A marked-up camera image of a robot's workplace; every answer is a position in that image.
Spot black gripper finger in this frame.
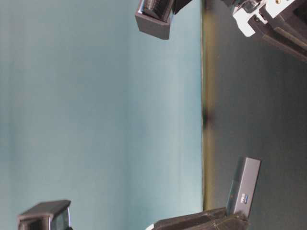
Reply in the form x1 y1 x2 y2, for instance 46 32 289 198
17 200 71 230
146 207 249 230
135 0 190 40

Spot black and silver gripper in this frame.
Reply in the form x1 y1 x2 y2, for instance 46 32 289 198
224 0 307 60

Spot dark grey USB hub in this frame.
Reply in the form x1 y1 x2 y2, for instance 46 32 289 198
226 157 261 217

